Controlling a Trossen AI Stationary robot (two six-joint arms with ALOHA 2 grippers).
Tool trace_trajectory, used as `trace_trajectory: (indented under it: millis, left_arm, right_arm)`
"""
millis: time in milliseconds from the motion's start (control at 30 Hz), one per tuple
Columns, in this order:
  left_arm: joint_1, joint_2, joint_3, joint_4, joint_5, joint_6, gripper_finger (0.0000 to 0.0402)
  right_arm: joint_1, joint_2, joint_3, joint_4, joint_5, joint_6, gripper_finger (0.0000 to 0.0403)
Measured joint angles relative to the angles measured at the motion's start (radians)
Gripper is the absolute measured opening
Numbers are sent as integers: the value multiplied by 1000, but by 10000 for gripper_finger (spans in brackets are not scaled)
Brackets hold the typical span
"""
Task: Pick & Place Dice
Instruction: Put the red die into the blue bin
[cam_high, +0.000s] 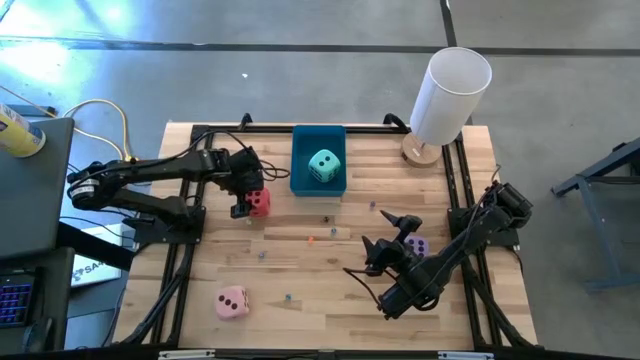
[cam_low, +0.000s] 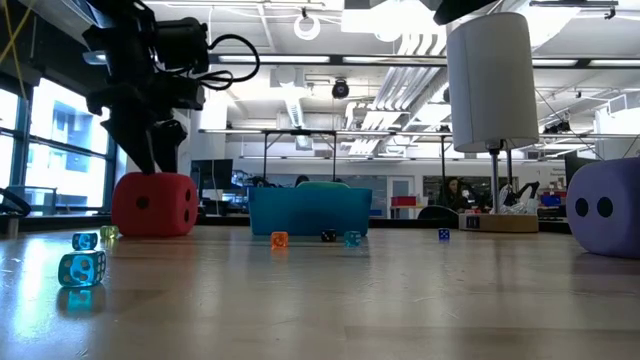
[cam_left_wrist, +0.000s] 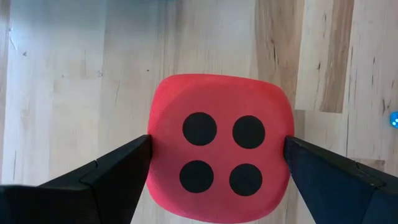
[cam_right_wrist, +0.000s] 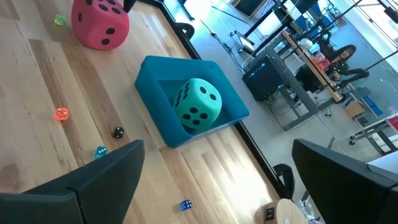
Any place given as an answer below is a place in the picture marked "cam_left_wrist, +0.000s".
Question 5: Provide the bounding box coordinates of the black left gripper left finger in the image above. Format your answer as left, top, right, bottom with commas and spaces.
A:
0, 134, 153, 224

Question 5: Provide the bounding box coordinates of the large red foam die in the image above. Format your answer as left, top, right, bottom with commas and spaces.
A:
146, 73, 295, 224

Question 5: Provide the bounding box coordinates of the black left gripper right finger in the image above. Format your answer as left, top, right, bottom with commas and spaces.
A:
283, 135, 398, 224

